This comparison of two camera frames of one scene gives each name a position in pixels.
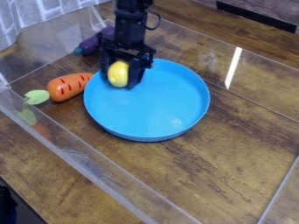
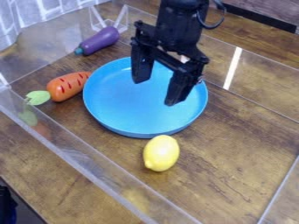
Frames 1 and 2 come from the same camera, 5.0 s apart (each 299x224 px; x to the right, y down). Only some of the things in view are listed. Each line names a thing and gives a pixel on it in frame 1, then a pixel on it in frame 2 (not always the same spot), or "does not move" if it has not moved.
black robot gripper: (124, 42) -> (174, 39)
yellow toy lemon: (118, 73) -> (162, 152)
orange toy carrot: (62, 88) does not move
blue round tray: (162, 108) does not move
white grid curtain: (19, 13) does not move
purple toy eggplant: (88, 46) does not move
